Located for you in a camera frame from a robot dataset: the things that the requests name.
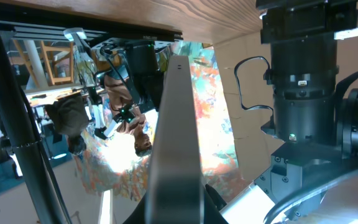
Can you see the cyan screen smartphone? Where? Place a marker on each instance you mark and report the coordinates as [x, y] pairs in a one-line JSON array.
[[175, 193]]

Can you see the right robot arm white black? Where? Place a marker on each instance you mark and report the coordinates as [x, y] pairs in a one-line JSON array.
[[314, 115]]

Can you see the seated person in background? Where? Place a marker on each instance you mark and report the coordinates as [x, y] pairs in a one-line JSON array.
[[131, 120]]

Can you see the wooden chair in background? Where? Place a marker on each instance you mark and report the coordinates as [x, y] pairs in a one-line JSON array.
[[58, 62]]

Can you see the black tripod pole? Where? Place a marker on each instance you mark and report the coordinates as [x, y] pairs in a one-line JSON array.
[[16, 115]]

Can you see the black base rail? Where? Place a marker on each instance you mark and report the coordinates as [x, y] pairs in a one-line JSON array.
[[29, 23]]

